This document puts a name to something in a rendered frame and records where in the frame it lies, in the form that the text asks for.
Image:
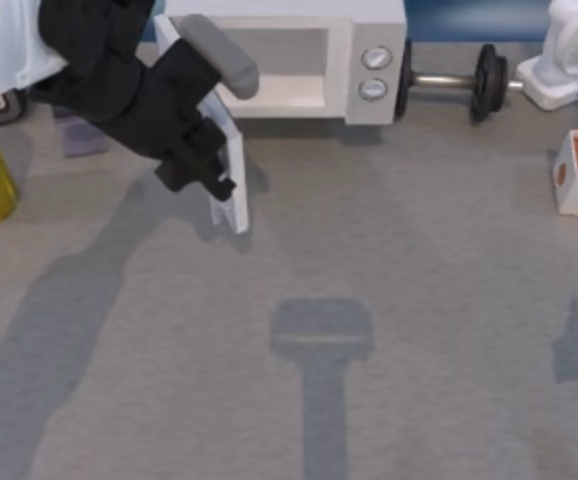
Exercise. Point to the small gray device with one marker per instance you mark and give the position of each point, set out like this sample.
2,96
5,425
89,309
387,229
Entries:
4,107

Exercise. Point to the white toy microwave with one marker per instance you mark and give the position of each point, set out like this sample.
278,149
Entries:
374,30

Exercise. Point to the gray wrist camera box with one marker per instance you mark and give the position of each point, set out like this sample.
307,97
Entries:
224,55

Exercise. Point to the black dumbbell metal bar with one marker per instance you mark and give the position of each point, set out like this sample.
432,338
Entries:
489,82

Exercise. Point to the translucent purple block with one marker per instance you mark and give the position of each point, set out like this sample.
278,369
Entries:
84,140

